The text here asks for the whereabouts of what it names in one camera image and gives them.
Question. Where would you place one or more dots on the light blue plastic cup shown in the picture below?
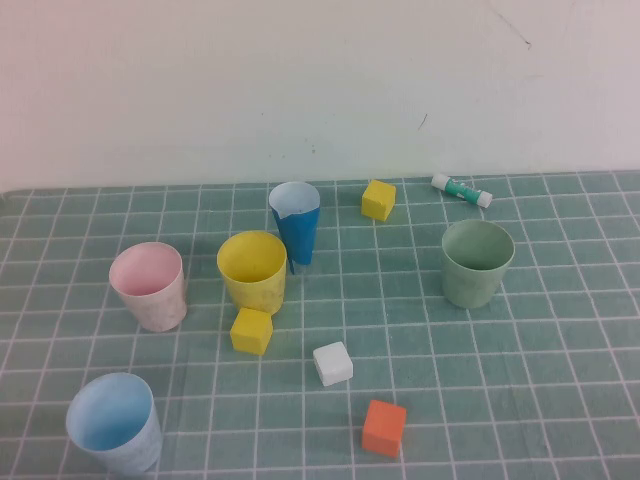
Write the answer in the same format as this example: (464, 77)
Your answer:
(135, 450)

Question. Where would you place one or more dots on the green grid tablecloth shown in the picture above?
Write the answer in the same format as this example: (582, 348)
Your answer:
(500, 375)

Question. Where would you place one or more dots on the green plastic cup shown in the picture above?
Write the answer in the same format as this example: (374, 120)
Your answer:
(475, 290)

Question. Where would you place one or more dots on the pink plastic cup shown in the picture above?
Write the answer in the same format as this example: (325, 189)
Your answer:
(150, 310)

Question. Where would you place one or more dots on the tall blue paper cone cup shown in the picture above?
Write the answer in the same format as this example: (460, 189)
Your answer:
(300, 235)

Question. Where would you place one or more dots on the orange cube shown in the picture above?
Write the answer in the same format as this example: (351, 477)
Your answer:
(382, 430)

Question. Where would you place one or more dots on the yellow wooden cube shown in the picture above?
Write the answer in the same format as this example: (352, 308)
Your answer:
(377, 202)
(250, 332)

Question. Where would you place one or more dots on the white green glue stick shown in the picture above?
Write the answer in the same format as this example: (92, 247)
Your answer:
(462, 190)

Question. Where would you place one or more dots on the yellow plastic cup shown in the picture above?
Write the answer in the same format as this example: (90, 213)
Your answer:
(255, 295)

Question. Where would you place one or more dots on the white cube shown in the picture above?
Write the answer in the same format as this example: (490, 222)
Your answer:
(332, 365)

